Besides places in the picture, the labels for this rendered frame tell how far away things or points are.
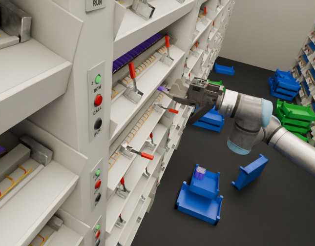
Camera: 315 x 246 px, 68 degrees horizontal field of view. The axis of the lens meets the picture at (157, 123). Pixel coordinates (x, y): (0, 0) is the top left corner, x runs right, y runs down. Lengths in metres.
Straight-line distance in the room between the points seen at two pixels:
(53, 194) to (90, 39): 0.22
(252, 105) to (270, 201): 1.38
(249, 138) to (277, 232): 1.18
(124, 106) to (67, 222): 0.27
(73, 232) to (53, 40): 0.39
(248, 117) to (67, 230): 0.61
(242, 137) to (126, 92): 0.47
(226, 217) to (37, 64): 1.70
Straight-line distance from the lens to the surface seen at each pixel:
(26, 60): 0.27
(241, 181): 1.98
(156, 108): 0.88
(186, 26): 0.95
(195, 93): 0.82
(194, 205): 1.81
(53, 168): 0.40
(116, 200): 0.82
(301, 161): 0.96
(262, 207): 2.04
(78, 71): 0.30
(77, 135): 0.34
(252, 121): 0.84
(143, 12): 0.50
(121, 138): 0.69
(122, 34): 0.39
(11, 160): 0.38
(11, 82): 0.24
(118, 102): 0.55
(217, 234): 1.75
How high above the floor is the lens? 1.43
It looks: 36 degrees down
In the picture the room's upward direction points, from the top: 11 degrees clockwise
